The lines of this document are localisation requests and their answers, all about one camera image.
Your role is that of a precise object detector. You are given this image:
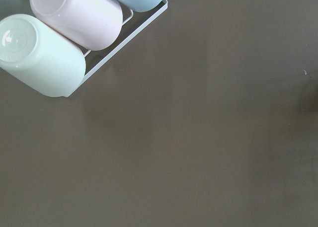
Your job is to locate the white cup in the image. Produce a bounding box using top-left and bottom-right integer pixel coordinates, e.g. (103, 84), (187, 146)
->
(0, 14), (86, 97)

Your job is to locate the pink cup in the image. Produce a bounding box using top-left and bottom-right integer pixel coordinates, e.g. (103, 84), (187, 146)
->
(30, 0), (123, 51)

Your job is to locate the white wire cup rack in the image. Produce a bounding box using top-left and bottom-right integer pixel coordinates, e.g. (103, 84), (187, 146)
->
(77, 0), (168, 85)

